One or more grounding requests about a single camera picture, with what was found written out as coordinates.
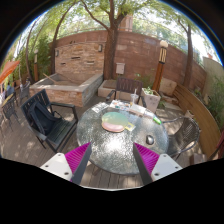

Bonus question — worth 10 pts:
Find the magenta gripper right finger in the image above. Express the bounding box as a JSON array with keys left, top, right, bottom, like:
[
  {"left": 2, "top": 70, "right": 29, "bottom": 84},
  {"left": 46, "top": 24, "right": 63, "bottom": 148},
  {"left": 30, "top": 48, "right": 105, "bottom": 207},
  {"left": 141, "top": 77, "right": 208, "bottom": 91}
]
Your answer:
[{"left": 132, "top": 142, "right": 183, "bottom": 186}]

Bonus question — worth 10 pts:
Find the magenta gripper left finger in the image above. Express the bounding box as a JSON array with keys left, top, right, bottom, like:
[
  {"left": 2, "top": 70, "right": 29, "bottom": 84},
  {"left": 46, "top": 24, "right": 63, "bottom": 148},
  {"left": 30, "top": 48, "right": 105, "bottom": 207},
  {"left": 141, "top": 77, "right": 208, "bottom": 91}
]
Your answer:
[{"left": 39, "top": 142, "right": 93, "bottom": 186}]

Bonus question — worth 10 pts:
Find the grey computer mouse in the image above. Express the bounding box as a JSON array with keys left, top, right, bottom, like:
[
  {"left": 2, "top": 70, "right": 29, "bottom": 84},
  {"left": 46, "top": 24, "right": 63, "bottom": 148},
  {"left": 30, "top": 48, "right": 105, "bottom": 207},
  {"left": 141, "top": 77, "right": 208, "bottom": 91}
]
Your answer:
[{"left": 146, "top": 135, "right": 154, "bottom": 145}]

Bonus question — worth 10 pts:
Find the green marker pen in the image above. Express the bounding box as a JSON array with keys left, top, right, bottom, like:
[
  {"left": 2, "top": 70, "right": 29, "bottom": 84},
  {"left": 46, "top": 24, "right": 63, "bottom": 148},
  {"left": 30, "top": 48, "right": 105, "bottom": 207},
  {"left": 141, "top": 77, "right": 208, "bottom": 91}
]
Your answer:
[{"left": 153, "top": 117, "right": 162, "bottom": 125}]

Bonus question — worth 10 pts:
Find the dark green patio armchair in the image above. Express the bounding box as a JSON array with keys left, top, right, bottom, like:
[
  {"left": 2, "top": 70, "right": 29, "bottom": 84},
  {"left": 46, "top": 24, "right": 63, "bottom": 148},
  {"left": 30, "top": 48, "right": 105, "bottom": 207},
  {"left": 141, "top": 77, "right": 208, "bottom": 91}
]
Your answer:
[{"left": 21, "top": 89, "right": 78, "bottom": 153}]

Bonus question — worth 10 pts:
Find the round glass patio table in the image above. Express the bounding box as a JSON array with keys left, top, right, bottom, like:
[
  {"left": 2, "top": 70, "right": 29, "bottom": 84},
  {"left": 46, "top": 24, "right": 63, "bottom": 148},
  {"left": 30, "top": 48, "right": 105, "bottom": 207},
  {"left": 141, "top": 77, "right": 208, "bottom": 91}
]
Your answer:
[{"left": 77, "top": 103, "right": 169, "bottom": 175}]

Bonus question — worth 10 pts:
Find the black metal mesh chair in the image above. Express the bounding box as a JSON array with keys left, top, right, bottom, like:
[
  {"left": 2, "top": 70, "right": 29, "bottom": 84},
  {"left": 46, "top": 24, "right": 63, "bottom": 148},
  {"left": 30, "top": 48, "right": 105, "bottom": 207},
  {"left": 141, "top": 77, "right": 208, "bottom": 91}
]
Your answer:
[{"left": 163, "top": 116, "right": 200, "bottom": 159}]

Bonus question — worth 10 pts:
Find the white book stack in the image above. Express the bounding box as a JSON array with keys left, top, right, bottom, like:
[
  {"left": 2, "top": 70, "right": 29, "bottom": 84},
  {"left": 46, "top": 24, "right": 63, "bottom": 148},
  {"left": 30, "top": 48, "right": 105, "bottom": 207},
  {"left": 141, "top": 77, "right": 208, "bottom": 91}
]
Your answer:
[{"left": 129, "top": 104, "right": 146, "bottom": 115}]

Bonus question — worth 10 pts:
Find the printed paper sheet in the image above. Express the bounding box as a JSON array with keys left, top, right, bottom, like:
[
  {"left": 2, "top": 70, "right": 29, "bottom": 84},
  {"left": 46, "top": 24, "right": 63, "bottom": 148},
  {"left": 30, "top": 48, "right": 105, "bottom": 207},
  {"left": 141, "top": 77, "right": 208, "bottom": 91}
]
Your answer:
[{"left": 92, "top": 102, "right": 108, "bottom": 113}]

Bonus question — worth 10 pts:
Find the white square planter pot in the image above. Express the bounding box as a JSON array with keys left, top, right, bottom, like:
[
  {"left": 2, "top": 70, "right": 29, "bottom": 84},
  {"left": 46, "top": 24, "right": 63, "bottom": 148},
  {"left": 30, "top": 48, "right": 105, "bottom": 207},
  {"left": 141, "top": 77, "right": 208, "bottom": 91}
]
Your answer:
[{"left": 142, "top": 88, "right": 161, "bottom": 113}]

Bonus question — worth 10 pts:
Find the black backpack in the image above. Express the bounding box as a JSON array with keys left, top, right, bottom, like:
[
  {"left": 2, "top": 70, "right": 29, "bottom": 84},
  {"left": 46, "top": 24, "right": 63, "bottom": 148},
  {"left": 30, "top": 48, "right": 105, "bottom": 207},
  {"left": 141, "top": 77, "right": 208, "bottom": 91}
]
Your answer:
[{"left": 28, "top": 102, "right": 62, "bottom": 136}]

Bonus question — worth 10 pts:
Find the clear plastic cup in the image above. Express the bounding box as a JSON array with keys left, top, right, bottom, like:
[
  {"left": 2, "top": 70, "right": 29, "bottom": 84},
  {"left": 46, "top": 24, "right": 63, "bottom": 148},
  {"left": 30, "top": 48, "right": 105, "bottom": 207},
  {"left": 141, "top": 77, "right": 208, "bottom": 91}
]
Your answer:
[{"left": 130, "top": 94, "right": 138, "bottom": 106}]

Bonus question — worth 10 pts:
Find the stone raised planter bed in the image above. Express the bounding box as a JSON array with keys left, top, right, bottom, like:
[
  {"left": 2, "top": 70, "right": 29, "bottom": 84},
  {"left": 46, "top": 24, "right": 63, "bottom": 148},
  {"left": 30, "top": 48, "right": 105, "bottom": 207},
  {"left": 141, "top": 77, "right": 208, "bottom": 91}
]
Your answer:
[{"left": 29, "top": 74, "right": 103, "bottom": 107}]

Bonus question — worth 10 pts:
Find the curved wooden bench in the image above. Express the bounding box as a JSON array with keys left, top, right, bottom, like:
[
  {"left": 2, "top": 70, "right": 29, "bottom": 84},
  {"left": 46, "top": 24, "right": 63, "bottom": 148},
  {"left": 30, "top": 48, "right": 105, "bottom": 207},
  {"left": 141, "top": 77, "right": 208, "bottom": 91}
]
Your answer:
[{"left": 173, "top": 84, "right": 221, "bottom": 157}]

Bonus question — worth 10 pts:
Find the dark wooden slat chair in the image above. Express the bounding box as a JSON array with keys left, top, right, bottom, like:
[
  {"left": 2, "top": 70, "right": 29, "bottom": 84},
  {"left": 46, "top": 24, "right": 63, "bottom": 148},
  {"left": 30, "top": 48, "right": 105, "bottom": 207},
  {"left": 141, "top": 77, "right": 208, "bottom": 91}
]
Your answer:
[{"left": 106, "top": 77, "right": 147, "bottom": 107}]

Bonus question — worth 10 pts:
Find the black chair far left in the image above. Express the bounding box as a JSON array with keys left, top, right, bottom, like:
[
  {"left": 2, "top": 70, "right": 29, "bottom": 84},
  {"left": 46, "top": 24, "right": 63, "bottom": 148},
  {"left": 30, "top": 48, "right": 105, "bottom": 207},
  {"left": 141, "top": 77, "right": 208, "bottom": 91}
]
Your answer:
[{"left": 2, "top": 94, "right": 18, "bottom": 126}]

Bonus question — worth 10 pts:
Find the grey electrical box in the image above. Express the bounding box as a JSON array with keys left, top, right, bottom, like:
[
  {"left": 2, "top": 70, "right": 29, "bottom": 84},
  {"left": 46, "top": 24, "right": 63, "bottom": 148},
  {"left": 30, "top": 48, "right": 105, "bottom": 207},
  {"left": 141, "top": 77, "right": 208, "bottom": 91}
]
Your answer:
[{"left": 116, "top": 63, "right": 125, "bottom": 75}]

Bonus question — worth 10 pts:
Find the orange patio umbrella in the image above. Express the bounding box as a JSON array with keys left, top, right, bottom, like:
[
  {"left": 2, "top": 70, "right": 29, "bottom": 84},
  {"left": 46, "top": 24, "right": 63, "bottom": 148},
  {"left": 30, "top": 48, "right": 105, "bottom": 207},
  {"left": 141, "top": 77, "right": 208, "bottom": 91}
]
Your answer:
[{"left": 0, "top": 61, "right": 19, "bottom": 84}]

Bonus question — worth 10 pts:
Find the large tree trunk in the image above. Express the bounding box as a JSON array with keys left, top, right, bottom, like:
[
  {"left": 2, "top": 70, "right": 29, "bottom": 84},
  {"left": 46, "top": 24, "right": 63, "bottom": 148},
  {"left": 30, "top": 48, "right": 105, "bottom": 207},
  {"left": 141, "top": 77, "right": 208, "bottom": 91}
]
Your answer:
[{"left": 81, "top": 0, "right": 138, "bottom": 79}]

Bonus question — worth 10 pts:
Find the wooden garden lamp post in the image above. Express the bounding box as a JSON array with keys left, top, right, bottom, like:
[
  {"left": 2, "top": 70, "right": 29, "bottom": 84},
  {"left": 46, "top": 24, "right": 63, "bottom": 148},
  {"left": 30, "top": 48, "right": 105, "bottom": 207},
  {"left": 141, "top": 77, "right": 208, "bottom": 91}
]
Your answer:
[{"left": 152, "top": 40, "right": 168, "bottom": 92}]

